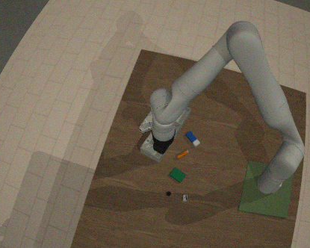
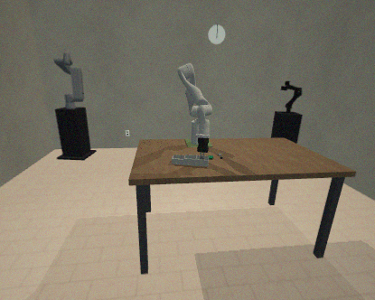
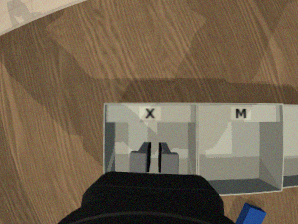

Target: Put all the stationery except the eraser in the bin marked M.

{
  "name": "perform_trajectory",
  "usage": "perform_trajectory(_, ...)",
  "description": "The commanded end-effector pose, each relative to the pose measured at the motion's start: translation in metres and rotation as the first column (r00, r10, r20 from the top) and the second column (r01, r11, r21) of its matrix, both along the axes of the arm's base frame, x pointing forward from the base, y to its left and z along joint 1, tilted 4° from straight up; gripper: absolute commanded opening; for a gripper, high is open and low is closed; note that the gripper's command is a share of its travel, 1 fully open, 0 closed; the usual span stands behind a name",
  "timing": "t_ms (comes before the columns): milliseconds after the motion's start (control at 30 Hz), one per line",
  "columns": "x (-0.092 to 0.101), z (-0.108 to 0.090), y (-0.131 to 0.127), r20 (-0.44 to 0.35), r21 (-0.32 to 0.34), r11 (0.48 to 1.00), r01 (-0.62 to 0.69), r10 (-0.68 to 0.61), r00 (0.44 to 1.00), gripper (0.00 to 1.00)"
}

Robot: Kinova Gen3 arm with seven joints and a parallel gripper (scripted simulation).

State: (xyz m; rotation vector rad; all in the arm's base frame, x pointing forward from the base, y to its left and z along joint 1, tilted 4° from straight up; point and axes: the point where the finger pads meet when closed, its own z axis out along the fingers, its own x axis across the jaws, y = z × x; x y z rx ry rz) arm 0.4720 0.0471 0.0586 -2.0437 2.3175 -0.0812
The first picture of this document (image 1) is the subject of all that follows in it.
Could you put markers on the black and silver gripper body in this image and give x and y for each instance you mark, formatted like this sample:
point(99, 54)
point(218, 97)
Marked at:
point(161, 141)

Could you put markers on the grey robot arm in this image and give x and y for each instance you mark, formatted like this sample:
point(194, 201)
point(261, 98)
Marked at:
point(242, 43)

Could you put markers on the blue and white eraser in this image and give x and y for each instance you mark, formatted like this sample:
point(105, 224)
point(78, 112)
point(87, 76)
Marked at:
point(192, 139)

